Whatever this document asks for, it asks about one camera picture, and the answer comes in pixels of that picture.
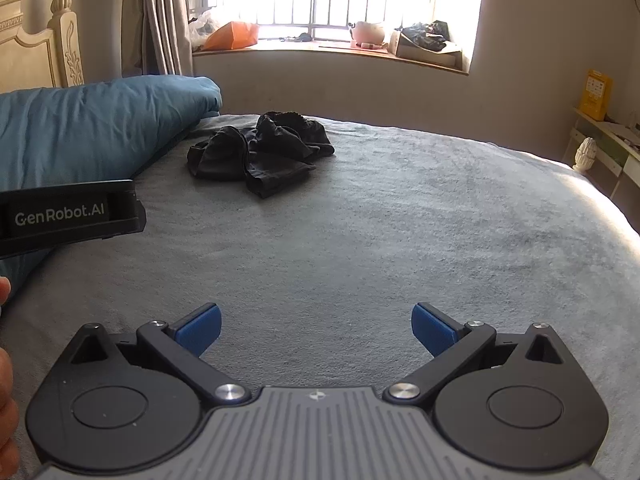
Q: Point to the person's left hand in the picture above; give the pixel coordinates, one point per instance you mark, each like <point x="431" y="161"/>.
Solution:
<point x="6" y="410"/>

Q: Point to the metal window grille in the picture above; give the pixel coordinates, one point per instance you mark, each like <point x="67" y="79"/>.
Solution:
<point x="315" y="0"/>

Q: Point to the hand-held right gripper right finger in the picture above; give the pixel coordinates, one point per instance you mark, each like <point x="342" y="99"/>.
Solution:
<point x="432" y="327"/>

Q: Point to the orange bag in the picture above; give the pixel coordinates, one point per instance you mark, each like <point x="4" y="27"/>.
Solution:
<point x="232" y="35"/>

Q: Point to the black clothes in box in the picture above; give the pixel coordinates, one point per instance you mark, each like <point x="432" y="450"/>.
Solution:
<point x="425" y="35"/>

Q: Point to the grey bed sheet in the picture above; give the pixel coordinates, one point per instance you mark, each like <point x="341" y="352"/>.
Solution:
<point x="375" y="240"/>

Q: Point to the cream carved headboard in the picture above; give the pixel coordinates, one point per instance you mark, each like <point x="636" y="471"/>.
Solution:
<point x="30" y="55"/>

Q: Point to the blue pillow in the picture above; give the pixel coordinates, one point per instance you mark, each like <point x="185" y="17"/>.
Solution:
<point x="100" y="130"/>

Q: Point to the yellow box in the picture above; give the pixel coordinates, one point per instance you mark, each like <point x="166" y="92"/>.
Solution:
<point x="594" y="95"/>

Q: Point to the white wooden desk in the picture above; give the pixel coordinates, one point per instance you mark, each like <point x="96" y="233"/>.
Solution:
<point x="615" y="135"/>

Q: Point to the pink round pot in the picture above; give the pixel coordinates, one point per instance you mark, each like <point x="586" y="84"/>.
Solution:
<point x="367" y="32"/>

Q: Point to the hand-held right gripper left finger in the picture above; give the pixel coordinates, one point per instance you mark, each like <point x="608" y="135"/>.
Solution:
<point x="200" y="327"/>

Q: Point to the white plastic bag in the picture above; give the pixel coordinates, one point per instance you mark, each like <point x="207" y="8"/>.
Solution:
<point x="200" y="30"/>

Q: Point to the black shorts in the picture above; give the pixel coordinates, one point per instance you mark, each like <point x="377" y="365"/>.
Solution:
<point x="270" y="160"/>

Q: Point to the cream bedpost finial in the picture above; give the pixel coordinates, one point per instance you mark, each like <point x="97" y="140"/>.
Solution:
<point x="585" y="155"/>

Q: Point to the beige curtain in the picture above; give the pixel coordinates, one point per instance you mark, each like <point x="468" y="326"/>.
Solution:
<point x="155" y="20"/>

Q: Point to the wooden window sill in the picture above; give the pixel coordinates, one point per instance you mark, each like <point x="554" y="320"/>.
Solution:
<point x="325" y="50"/>

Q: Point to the cardboard box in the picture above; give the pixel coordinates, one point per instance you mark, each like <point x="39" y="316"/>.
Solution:
<point x="425" y="57"/>

